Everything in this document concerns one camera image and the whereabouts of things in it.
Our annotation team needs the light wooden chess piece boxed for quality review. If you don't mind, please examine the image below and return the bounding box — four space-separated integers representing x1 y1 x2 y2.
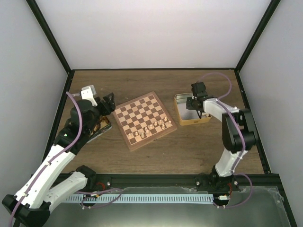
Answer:
145 127 150 136

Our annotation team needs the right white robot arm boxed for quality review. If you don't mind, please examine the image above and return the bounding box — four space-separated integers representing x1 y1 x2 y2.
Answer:
186 82 258 191

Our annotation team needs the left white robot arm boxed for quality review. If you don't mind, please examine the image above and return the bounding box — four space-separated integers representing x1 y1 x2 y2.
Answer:
2 92 116 227

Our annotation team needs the gold tin with dark pieces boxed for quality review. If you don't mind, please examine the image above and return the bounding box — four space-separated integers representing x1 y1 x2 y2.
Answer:
87 116 112 143

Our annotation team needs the cream tin with light pieces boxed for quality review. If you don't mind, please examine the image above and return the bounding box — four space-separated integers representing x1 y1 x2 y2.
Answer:
174 93 212 126

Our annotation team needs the wooden chessboard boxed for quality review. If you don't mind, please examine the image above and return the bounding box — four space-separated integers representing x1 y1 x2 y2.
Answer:
113 91 177 151

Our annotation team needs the light blue slotted strip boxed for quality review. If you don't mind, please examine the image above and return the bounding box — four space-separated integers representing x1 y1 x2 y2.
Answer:
64 194 214 204

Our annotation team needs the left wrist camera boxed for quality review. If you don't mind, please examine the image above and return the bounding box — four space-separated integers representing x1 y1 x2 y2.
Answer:
80 85 98 106

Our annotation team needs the black enclosure frame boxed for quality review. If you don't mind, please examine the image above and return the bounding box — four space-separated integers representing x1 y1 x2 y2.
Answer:
27 0 297 227

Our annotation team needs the black mounting rail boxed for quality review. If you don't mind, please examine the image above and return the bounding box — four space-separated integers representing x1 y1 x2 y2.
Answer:
95 174 283 192

